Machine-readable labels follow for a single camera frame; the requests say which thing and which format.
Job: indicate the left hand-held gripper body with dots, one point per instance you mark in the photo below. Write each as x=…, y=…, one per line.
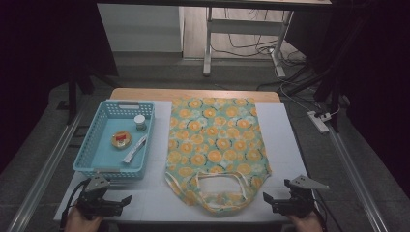
x=96, y=203

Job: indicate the black metal stand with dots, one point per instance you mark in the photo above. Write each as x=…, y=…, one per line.
x=72, y=96
x=335, y=96

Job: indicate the round gold tin red label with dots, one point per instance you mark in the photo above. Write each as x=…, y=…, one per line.
x=121, y=139

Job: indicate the light blue plastic basket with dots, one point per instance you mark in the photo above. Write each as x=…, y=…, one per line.
x=106, y=151

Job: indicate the aluminium rail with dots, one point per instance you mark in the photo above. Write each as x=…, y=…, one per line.
x=357, y=180
x=45, y=170

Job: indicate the person's left hand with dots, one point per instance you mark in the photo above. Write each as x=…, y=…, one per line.
x=80, y=224

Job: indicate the small jar with white lid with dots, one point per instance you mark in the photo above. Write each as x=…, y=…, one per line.
x=140, y=122

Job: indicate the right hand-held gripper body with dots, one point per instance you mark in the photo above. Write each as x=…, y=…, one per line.
x=298, y=203

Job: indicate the white power strip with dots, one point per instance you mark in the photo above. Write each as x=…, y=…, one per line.
x=317, y=121

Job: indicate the grey cabinet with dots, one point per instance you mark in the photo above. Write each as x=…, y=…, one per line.
x=141, y=29

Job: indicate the white table mat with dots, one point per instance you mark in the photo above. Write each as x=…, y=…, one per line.
x=283, y=141

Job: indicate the person's right hand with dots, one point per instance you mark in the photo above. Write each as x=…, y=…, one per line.
x=306, y=224

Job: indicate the white frame desk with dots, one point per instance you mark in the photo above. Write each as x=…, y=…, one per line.
x=245, y=26

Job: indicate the orange print cloth bag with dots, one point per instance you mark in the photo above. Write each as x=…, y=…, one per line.
x=216, y=141

